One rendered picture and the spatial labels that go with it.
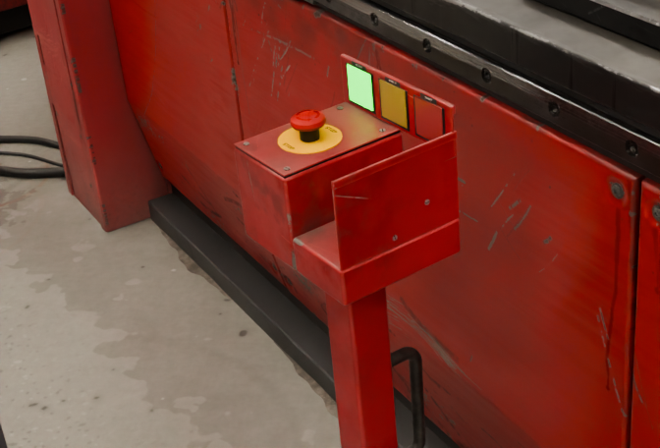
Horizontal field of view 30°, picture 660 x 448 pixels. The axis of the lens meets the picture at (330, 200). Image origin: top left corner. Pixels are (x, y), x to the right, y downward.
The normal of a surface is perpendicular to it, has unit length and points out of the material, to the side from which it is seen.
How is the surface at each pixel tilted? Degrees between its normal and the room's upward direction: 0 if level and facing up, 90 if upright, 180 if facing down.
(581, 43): 0
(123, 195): 90
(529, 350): 90
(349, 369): 90
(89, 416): 0
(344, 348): 90
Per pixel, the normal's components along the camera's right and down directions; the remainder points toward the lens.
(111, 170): 0.51, 0.38
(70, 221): -0.09, -0.87
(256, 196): -0.81, 0.34
